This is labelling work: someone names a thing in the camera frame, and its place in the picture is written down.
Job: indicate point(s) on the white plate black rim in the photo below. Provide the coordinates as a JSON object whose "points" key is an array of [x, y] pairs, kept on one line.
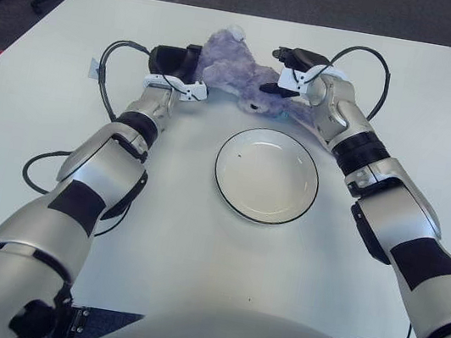
{"points": [[264, 179]]}

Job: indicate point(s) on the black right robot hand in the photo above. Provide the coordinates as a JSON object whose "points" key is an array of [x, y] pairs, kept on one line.
{"points": [[307, 58]]}

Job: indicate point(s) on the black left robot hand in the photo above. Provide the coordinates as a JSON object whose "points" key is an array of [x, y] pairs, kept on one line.
{"points": [[169, 61]]}

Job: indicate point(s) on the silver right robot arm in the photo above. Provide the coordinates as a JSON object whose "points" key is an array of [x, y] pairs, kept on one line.
{"points": [[398, 213]]}

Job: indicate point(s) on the purple plush bunny doll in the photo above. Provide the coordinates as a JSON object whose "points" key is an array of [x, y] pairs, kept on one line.
{"points": [[233, 63]]}

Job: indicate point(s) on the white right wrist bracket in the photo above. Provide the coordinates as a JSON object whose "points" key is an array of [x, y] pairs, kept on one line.
{"points": [[289, 78]]}

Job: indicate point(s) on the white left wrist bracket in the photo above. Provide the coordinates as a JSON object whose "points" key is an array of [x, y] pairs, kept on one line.
{"points": [[191, 88]]}

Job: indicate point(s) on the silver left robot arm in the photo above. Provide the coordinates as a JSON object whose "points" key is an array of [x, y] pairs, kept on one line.
{"points": [[97, 166]]}

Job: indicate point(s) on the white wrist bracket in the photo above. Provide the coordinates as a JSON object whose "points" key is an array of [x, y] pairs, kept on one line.
{"points": [[191, 88], [289, 78]]}

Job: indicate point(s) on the black table bracket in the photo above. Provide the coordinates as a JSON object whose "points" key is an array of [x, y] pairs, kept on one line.
{"points": [[72, 325]]}

